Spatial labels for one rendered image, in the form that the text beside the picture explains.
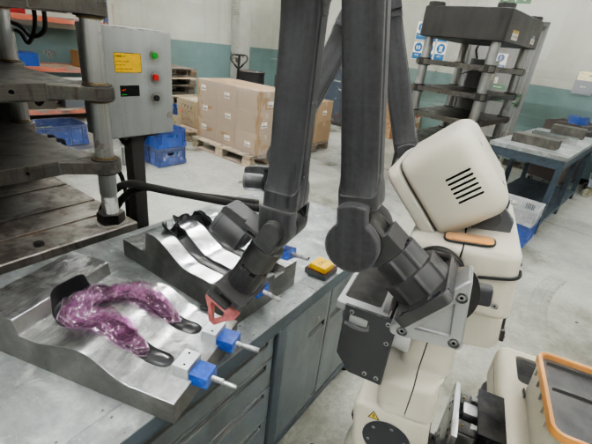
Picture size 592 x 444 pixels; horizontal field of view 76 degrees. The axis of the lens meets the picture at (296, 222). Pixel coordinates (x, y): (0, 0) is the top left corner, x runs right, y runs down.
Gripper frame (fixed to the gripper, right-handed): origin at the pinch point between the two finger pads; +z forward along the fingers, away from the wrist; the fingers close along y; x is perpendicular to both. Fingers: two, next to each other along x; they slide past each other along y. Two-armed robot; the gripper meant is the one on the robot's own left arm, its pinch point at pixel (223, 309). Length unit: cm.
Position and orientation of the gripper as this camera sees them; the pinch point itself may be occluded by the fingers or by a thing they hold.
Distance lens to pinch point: 77.9
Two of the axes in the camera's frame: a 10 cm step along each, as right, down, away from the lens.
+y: -4.1, 3.5, -8.4
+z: -5.0, 6.9, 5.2
